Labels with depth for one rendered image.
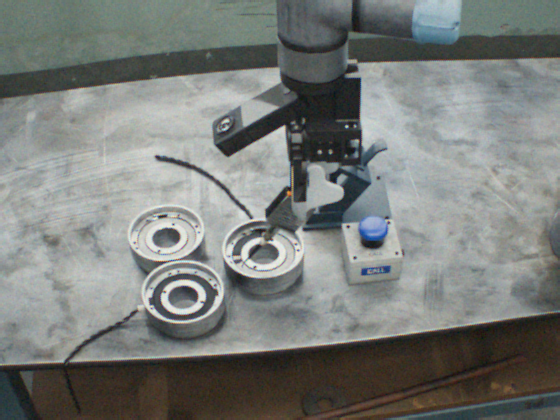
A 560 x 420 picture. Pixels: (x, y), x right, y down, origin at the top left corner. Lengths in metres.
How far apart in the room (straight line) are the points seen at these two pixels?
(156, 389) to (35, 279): 0.29
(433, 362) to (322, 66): 0.64
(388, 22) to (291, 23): 0.10
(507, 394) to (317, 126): 0.61
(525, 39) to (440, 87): 1.59
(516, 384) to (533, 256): 0.26
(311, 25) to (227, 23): 1.94
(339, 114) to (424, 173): 0.38
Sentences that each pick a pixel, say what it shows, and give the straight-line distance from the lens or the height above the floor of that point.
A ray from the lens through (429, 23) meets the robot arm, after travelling 0.85.
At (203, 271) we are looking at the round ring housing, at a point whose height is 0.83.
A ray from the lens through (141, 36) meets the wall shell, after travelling 2.81.
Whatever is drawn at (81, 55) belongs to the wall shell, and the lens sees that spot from 2.86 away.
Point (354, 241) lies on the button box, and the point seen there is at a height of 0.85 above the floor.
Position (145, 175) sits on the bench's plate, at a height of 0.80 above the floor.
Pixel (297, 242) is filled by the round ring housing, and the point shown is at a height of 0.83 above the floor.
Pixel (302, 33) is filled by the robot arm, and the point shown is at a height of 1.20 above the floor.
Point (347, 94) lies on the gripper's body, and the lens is 0.94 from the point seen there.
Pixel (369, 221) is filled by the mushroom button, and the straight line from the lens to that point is 1.13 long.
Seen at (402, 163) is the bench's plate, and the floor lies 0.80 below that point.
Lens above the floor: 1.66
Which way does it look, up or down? 44 degrees down
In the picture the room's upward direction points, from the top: 2 degrees counter-clockwise
